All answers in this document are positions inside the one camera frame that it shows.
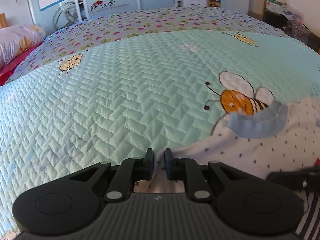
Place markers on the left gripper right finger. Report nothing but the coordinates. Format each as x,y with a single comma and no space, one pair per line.
188,171

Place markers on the magenta bed sheet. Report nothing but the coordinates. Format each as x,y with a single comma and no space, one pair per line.
9,69

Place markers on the heart patterned bedsheet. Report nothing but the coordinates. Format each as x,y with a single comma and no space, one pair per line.
92,33

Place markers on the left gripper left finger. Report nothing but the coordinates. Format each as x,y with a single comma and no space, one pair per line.
129,172

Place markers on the floral long pillow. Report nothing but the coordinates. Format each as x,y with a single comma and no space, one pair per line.
17,39

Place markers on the wooden headboard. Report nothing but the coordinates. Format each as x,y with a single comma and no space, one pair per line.
3,21

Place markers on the mint green bee quilt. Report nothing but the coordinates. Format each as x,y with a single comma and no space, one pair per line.
114,101

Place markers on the white patterned baby garment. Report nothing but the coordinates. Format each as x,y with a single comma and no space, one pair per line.
283,138

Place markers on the black chair with clothes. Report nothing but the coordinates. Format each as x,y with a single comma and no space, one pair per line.
292,28

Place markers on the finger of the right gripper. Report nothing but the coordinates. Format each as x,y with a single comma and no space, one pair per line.
295,179

